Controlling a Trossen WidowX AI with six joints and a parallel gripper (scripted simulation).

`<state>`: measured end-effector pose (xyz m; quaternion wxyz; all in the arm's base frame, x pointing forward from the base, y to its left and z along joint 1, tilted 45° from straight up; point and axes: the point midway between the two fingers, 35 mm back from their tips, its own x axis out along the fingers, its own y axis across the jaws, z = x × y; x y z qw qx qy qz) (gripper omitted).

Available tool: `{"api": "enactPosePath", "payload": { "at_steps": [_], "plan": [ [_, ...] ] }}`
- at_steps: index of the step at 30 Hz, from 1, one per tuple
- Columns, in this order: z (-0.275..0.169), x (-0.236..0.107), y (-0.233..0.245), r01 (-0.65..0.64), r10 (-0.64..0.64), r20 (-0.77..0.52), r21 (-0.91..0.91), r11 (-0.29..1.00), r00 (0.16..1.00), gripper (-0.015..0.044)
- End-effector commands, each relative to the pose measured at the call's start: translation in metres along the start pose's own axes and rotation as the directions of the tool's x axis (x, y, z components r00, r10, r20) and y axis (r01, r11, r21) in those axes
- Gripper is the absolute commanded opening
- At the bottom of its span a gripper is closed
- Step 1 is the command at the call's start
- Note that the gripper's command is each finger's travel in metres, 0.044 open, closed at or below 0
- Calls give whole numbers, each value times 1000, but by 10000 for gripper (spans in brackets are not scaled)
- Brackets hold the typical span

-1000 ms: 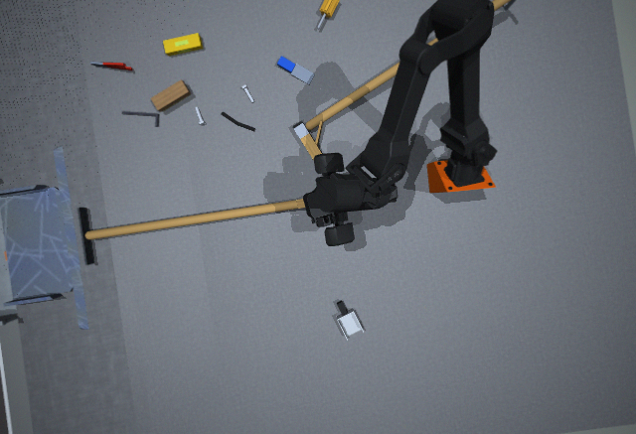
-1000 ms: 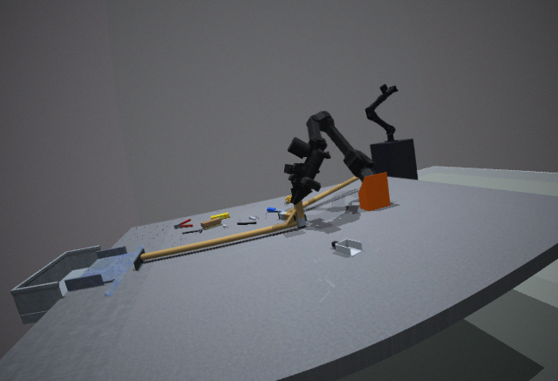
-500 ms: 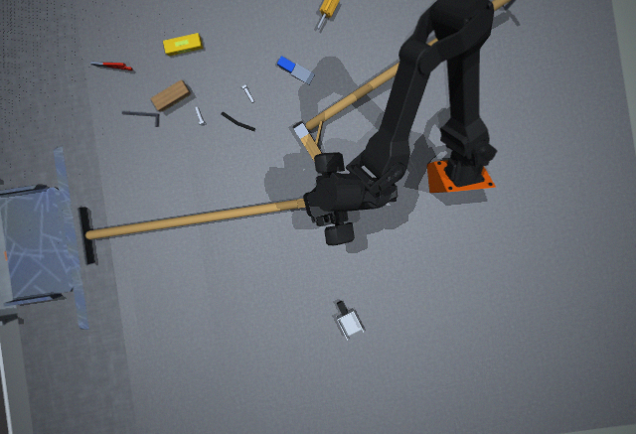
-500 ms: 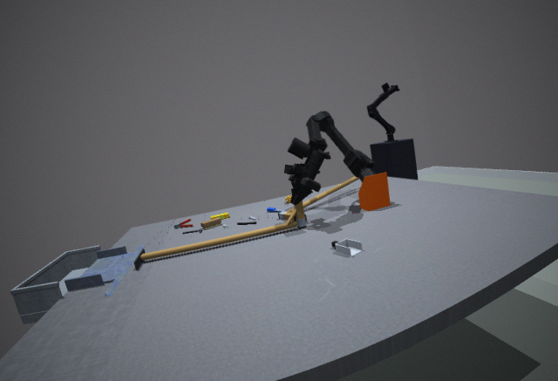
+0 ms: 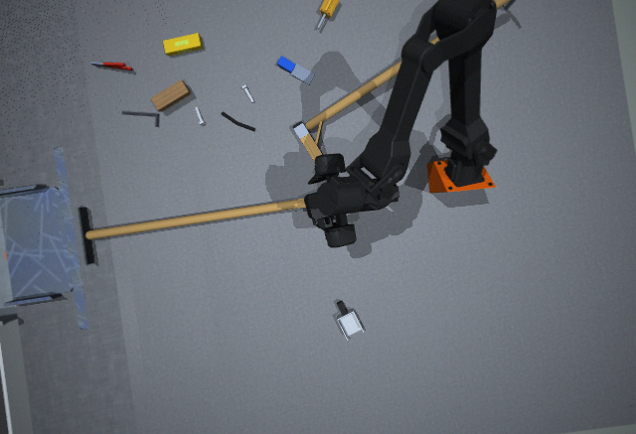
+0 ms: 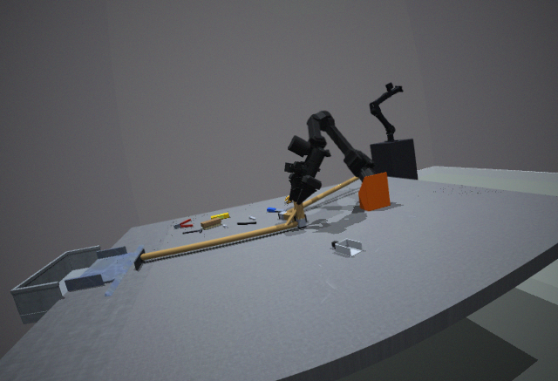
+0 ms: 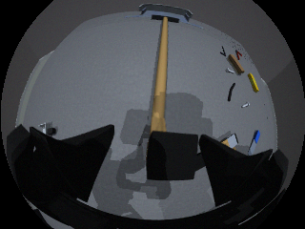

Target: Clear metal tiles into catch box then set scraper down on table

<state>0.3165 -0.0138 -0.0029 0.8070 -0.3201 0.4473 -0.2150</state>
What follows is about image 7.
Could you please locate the long scraper with wooden handle and black blade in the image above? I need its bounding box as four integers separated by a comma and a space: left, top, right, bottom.
146, 15, 198, 180

